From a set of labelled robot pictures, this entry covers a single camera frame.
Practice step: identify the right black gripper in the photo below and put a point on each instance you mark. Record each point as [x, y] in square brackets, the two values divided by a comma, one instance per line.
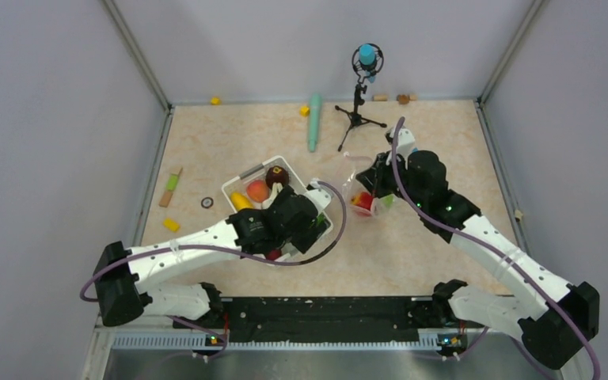
[375, 176]

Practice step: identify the green toy apple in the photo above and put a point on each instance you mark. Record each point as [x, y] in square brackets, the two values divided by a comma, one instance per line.
[387, 201]

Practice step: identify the dark purple toy mangosteen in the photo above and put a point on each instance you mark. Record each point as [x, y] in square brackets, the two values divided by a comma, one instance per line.
[277, 175]

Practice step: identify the white toy garlic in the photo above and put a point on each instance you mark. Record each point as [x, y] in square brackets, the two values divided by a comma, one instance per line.
[275, 191]

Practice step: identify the yellow toy banana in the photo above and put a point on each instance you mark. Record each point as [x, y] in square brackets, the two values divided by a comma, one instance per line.
[240, 202]

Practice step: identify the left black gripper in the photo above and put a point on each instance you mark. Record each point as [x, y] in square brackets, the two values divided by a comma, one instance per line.
[304, 237]

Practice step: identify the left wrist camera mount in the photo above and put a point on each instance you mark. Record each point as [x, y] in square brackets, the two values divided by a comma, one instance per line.
[317, 194]

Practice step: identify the blue microphone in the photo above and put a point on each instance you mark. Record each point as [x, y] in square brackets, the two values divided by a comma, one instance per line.
[367, 61]

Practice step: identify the green and wood toy knife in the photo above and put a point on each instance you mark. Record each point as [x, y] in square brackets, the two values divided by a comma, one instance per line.
[170, 186]

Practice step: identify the white perforated plastic basket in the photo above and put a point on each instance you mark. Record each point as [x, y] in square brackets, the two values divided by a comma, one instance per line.
[240, 182]

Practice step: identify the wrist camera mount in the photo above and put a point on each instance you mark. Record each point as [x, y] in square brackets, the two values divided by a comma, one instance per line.
[406, 142]
[317, 194]

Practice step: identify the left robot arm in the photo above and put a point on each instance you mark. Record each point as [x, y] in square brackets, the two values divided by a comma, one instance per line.
[134, 282]

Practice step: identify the black tripod microphone stand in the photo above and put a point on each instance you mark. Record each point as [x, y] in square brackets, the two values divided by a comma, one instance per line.
[354, 117]

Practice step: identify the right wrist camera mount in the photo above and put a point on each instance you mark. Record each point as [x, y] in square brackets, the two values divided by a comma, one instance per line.
[406, 142]

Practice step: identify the dark red toy vegetable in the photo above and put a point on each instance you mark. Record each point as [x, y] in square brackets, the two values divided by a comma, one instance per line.
[273, 255]

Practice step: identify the teal cylindrical toy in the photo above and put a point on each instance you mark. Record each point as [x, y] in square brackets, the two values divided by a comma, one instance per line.
[314, 121]

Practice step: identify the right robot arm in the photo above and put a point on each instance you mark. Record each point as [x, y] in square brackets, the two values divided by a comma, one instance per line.
[551, 317]

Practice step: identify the orange toy peach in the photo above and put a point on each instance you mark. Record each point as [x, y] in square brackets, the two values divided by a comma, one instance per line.
[258, 191]

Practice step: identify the yellow block left side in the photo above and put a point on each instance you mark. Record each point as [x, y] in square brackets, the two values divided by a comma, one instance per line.
[171, 225]

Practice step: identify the clear pink zip top bag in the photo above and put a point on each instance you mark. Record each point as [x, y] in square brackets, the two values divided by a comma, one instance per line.
[353, 164]

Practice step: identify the brown wooden block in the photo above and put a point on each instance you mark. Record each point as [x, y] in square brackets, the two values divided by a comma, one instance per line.
[404, 99]

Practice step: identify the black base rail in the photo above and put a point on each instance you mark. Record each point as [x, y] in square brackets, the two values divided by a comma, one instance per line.
[332, 320]

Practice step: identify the red toy apple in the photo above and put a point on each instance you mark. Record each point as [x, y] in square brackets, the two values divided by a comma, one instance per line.
[361, 204]

